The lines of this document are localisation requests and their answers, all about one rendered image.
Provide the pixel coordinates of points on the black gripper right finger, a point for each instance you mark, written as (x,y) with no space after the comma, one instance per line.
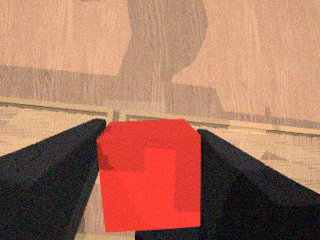
(244,199)

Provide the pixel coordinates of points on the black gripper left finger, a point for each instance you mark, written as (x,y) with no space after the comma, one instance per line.
(45,187)

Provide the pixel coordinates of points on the red cube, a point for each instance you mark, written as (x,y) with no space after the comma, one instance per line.
(149,175)

